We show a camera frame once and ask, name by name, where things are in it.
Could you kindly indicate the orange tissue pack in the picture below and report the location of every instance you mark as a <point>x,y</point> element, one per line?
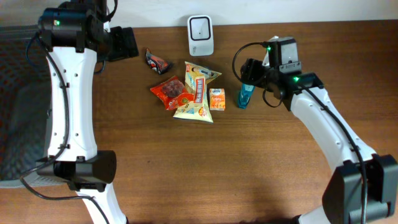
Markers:
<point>217,99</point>

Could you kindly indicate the silver dark snack packet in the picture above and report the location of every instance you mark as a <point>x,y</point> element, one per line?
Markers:
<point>156,63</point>

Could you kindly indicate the red snack bag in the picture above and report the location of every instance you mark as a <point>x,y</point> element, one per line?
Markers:
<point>172,93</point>

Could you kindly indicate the white barcode scanner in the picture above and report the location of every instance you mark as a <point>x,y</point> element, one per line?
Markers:
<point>200,35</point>

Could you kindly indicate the blue mouthwash bottle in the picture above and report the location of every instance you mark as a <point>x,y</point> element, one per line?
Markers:
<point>245,95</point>

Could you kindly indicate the grey plastic mesh basket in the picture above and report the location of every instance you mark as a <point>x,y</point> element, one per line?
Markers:
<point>26,121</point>

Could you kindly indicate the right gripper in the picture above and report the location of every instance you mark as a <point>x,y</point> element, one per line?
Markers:
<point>249,71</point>

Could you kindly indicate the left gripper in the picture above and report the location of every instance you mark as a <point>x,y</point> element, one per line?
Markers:
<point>127,46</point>

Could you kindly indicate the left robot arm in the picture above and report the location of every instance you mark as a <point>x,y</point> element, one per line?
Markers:
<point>75,36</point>

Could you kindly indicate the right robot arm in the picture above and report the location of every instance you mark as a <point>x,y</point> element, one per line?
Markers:
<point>363,185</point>

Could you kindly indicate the yellow snack bag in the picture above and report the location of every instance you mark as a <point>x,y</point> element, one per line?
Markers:
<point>197,79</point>

